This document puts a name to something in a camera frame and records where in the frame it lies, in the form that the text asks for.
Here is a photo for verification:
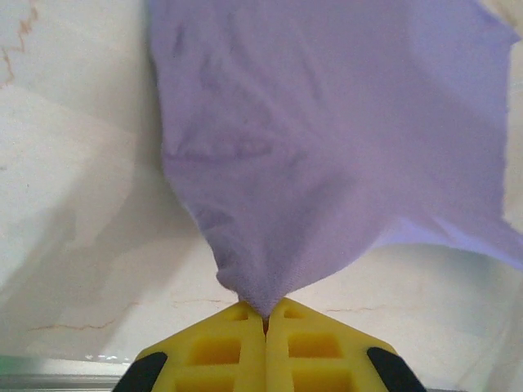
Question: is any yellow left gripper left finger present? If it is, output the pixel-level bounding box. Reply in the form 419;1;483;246
112;301;266;392

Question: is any purple t-shirt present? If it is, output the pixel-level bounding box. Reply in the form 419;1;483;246
145;0;523;319

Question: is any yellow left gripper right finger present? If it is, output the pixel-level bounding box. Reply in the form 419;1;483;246
265;297;426;392

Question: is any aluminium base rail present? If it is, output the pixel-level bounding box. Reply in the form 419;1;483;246
0;354;138;392

